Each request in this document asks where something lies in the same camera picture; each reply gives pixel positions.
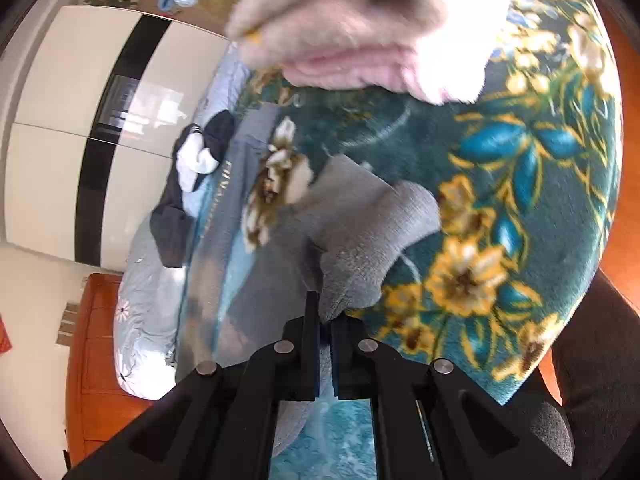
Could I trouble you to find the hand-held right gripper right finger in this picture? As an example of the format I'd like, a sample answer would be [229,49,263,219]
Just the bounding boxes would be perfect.
[330,316,576,480]

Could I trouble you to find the pink fluffy garment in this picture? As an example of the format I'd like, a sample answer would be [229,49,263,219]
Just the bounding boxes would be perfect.
[225,0,551,107]

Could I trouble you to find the wooden headboard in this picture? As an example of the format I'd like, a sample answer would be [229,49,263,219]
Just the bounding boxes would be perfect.
[65,272,177,467]

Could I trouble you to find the grey fleece garment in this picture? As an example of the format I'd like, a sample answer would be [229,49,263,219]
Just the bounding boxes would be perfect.
[272,154,443,458]

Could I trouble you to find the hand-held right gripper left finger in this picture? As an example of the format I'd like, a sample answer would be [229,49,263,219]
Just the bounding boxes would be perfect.
[62,291,321,480]

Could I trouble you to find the white wardrobe with black stripe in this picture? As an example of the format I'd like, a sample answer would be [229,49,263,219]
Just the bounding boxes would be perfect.
[0,5,236,273]

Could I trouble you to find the teal floral blanket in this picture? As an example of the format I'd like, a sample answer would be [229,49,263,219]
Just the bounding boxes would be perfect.
[235,0,623,480]

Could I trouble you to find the blue-grey garment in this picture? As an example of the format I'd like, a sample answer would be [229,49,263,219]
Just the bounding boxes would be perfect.
[179,105,321,368]

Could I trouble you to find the navy and white garment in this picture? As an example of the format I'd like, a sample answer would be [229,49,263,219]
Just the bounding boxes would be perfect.
[150,110,237,268]

